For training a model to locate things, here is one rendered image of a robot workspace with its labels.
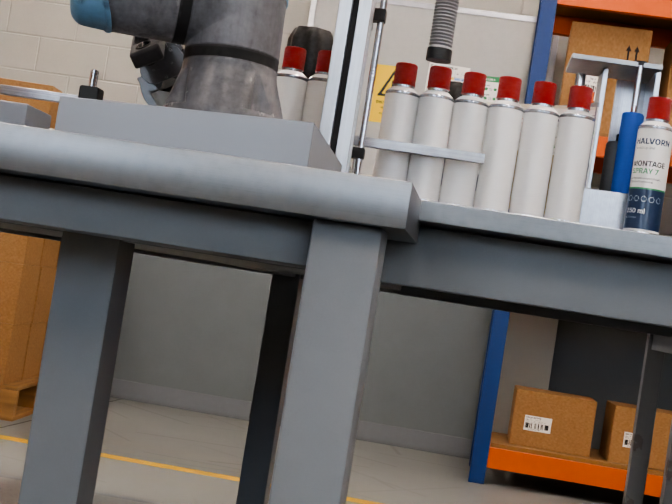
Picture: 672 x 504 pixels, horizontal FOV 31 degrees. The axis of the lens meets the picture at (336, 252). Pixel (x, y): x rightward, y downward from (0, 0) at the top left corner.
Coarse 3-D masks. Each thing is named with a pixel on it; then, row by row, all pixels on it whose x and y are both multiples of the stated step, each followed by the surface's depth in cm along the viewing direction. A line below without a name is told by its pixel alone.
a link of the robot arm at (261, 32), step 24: (192, 0) 141; (216, 0) 142; (240, 0) 142; (264, 0) 143; (288, 0) 148; (192, 24) 142; (216, 24) 142; (240, 24) 142; (264, 24) 143; (264, 48) 143
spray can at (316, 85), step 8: (320, 56) 180; (328, 56) 179; (320, 64) 179; (328, 64) 179; (320, 72) 179; (312, 80) 179; (320, 80) 178; (312, 88) 179; (320, 88) 178; (312, 96) 178; (320, 96) 178; (304, 104) 180; (312, 104) 178; (320, 104) 178; (304, 112) 179; (312, 112) 178; (320, 112) 178; (304, 120) 179; (312, 120) 178; (320, 120) 178
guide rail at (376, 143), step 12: (0, 84) 182; (24, 96) 181; (36, 96) 181; (48, 96) 181; (72, 96) 180; (372, 144) 176; (384, 144) 175; (396, 144) 175; (408, 144) 175; (432, 156) 175; (444, 156) 174; (456, 156) 174; (468, 156) 174; (480, 156) 174
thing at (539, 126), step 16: (544, 96) 177; (528, 112) 177; (544, 112) 176; (528, 128) 176; (544, 128) 176; (528, 144) 176; (544, 144) 176; (528, 160) 176; (544, 160) 176; (528, 176) 175; (544, 176) 176; (512, 192) 177; (528, 192) 175; (544, 192) 176; (512, 208) 176; (528, 208) 175; (544, 208) 177
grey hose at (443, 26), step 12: (444, 0) 169; (456, 0) 169; (444, 12) 168; (456, 12) 169; (444, 24) 168; (432, 36) 169; (444, 36) 168; (432, 48) 168; (444, 48) 168; (432, 60) 170; (444, 60) 169
